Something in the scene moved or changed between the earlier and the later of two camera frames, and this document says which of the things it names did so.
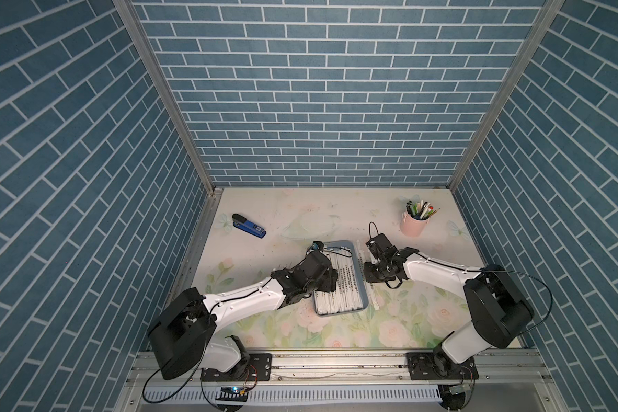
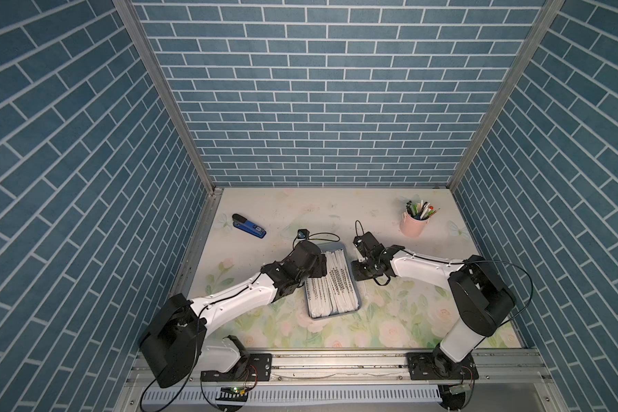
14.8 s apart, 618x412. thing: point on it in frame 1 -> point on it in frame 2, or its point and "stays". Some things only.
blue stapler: [243, 224] stays
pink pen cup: [411, 227] stays
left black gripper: [330, 280] -> [319, 265]
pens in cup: [421, 210] stays
